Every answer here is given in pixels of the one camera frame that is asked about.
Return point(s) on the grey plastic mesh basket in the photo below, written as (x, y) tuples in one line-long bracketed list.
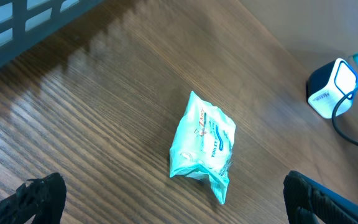
[(25, 23)]

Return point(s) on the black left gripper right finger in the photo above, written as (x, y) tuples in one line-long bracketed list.
[(307, 201)]

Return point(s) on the pale teal tissue packet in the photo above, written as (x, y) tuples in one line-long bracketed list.
[(202, 145)]

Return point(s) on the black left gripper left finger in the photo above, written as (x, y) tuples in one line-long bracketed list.
[(42, 201)]

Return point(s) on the white barcode scanner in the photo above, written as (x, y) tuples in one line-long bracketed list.
[(328, 84)]

